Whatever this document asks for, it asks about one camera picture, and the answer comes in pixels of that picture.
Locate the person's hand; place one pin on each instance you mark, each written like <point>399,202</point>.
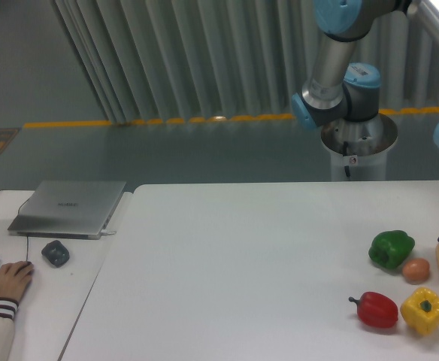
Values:
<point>13,285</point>

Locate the black earbuds case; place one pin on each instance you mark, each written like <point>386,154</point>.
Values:
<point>56,253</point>

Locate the yellow bell pepper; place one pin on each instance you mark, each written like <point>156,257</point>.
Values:
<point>420,311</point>

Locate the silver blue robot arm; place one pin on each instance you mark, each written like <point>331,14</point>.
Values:
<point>342,98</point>

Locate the green bell pepper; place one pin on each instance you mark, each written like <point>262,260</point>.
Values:
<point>390,249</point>

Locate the white usb dongle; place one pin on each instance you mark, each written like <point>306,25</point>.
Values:
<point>106,232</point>

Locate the red bell pepper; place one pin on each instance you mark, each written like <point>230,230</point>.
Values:
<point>376,310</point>

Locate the black computer mouse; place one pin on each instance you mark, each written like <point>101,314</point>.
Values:
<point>27,269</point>

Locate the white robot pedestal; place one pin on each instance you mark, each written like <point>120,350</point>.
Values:
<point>359,151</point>

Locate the brown egg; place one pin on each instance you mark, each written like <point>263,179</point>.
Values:
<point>416,270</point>

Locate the silver closed laptop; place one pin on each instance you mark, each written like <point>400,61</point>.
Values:
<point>68,209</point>

